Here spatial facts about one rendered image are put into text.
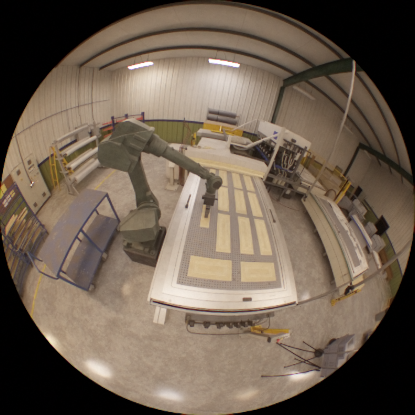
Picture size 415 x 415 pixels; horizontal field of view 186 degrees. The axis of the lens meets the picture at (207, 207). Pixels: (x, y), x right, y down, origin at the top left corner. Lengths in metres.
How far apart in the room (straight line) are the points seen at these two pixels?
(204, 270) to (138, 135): 1.46
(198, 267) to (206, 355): 1.64
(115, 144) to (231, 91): 6.86
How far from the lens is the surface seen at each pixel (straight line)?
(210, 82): 7.55
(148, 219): 1.54
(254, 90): 7.70
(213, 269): 1.52
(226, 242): 1.72
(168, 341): 2.42
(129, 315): 2.52
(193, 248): 1.62
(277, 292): 1.82
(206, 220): 1.86
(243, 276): 1.60
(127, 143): 1.10
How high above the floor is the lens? 2.31
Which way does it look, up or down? 44 degrees down
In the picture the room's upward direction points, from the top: 12 degrees clockwise
